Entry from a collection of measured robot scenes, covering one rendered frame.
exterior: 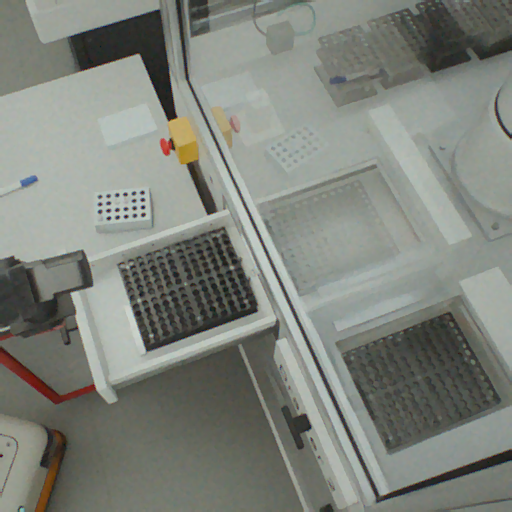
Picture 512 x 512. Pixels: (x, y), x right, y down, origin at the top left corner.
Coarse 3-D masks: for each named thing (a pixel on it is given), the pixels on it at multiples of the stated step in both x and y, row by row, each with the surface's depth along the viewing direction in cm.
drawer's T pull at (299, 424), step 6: (282, 408) 103; (288, 408) 103; (288, 414) 103; (288, 420) 102; (294, 420) 102; (300, 420) 102; (306, 420) 102; (288, 426) 102; (294, 426) 102; (300, 426) 102; (306, 426) 102; (294, 432) 101; (300, 432) 102; (294, 438) 101; (300, 438) 101; (300, 444) 101
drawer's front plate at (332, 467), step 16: (288, 352) 106; (288, 368) 105; (288, 384) 111; (304, 384) 103; (304, 400) 102; (320, 416) 101; (320, 432) 100; (320, 448) 101; (320, 464) 107; (336, 464) 97; (336, 480) 97; (336, 496) 102; (352, 496) 95
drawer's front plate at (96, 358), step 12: (60, 252) 116; (84, 300) 117; (84, 312) 111; (84, 324) 110; (84, 336) 109; (96, 336) 116; (96, 348) 109; (96, 360) 107; (96, 372) 106; (108, 372) 115; (96, 384) 105; (108, 384) 108; (108, 396) 109
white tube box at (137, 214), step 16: (96, 192) 137; (112, 192) 137; (128, 192) 136; (144, 192) 137; (96, 208) 135; (112, 208) 135; (128, 208) 135; (144, 208) 136; (96, 224) 133; (112, 224) 134; (128, 224) 134; (144, 224) 135
